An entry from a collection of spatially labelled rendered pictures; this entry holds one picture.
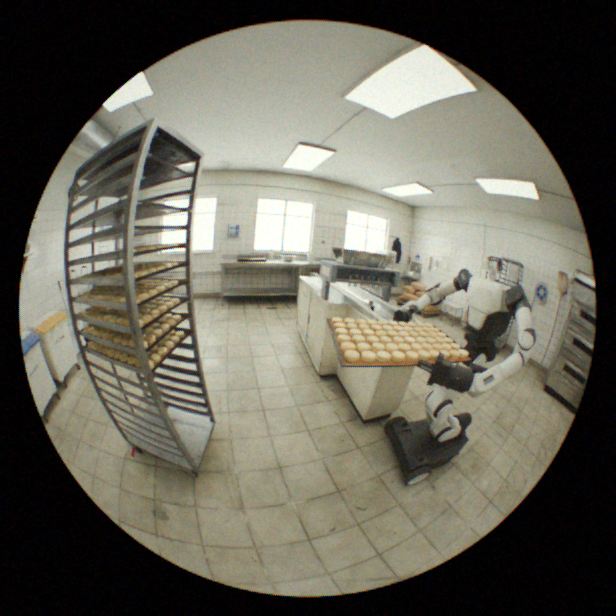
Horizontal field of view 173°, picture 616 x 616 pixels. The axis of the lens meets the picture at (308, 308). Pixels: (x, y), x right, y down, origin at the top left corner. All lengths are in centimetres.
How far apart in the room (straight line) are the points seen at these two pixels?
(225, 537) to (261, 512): 31
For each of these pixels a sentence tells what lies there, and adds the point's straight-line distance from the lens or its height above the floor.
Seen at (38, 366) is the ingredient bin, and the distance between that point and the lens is 262.
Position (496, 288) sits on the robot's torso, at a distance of 110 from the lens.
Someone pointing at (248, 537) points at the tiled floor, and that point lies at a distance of 137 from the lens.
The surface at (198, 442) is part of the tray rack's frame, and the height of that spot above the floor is 15.
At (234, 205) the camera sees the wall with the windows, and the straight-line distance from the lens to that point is 495.
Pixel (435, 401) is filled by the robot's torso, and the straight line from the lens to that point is 131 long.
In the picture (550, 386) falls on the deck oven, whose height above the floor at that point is 13.
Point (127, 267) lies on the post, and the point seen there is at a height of 128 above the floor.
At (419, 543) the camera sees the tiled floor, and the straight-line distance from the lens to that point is 155.
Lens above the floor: 135
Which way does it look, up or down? 18 degrees down
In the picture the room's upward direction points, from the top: 5 degrees clockwise
